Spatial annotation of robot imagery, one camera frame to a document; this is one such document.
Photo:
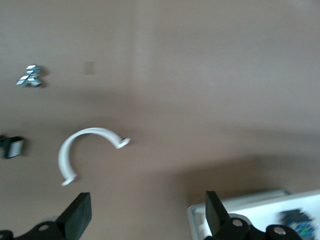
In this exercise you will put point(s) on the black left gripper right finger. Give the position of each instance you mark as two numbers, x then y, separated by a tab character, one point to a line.
220	222

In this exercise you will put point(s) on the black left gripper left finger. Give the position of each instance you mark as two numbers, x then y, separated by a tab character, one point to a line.
72	220

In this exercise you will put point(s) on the white drawer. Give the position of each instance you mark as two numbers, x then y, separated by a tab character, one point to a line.
260	212

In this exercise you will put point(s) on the yellow push button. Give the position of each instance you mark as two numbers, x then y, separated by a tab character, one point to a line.
297	222

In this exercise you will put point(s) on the small metal tee fitting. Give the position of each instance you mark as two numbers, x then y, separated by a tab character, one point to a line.
30	76

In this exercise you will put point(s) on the brown tape patch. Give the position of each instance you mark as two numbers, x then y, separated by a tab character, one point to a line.
89	68

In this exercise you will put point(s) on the white curved plastic bracket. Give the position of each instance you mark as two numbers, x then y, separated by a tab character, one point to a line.
63	157

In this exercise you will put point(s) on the black switch with white face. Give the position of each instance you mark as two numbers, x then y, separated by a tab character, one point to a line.
13	147

